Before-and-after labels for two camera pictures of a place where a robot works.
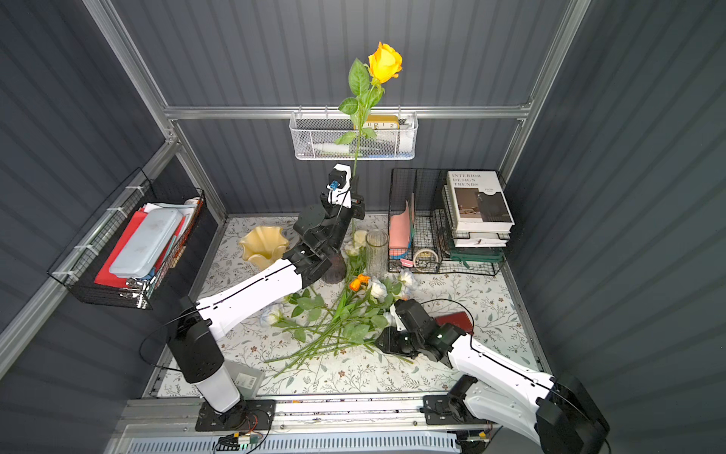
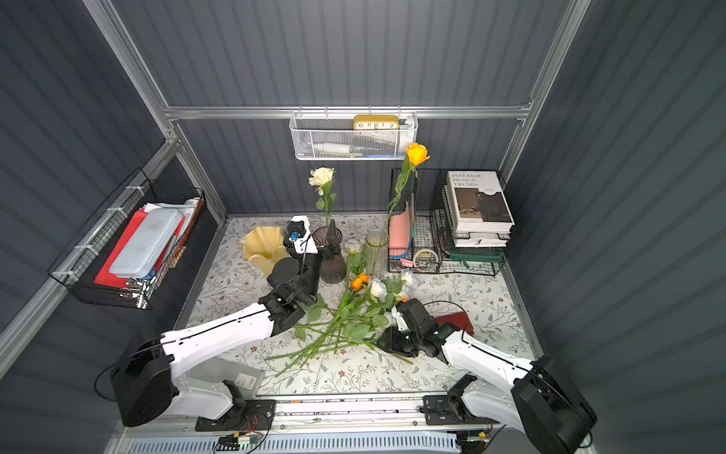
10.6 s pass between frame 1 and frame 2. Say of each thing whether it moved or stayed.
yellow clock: stayed
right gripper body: stayed
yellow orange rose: moved
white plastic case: stayed
